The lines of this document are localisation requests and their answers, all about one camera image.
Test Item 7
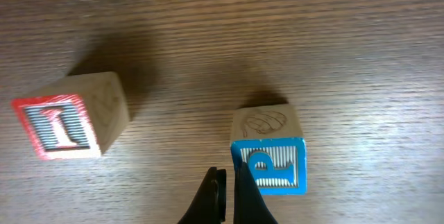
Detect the yellow block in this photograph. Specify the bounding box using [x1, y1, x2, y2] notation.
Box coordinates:
[230, 104, 307, 195]

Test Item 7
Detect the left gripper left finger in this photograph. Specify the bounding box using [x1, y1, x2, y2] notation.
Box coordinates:
[178, 167, 227, 224]

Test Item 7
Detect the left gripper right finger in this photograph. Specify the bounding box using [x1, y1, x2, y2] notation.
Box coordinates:
[233, 162, 278, 224]

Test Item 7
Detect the red block I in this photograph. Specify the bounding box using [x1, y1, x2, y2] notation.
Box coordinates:
[12, 71, 130, 160]

